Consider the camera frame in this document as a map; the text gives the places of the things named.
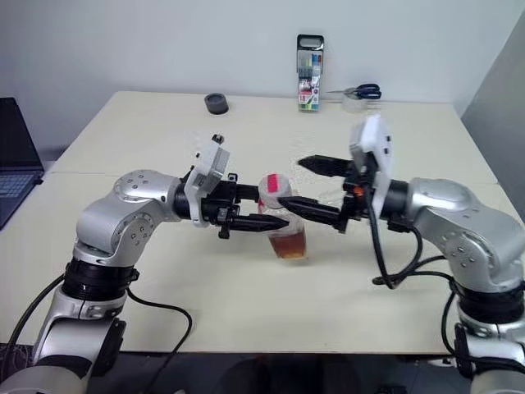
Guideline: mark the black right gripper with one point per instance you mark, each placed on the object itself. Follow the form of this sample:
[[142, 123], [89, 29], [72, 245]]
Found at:
[[353, 205]]

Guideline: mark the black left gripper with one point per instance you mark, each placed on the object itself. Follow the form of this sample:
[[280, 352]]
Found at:
[[221, 201]]

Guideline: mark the clear bottle with brown drink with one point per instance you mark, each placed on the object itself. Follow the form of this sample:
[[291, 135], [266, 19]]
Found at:
[[292, 245]]

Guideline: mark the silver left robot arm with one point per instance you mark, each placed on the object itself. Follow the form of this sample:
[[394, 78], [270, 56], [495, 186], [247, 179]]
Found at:
[[123, 213]]

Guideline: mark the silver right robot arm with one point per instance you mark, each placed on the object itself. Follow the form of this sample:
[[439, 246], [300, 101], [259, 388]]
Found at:
[[451, 217]]

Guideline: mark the marker pen pack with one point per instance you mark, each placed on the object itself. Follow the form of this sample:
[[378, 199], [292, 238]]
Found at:
[[310, 78]]

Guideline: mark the black round container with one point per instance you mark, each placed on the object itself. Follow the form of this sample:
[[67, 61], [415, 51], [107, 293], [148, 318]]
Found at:
[[216, 103]]

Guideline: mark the dark laptop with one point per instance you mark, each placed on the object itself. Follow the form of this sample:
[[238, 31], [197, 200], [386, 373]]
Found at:
[[14, 164]]

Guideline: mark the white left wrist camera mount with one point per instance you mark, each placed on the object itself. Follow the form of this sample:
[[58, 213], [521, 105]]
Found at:
[[211, 164]]

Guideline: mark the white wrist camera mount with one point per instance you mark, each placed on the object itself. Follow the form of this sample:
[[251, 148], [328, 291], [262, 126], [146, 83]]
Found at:
[[211, 164], [379, 139]]

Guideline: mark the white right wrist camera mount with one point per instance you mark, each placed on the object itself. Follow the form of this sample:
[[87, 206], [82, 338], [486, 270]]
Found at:
[[379, 139]]

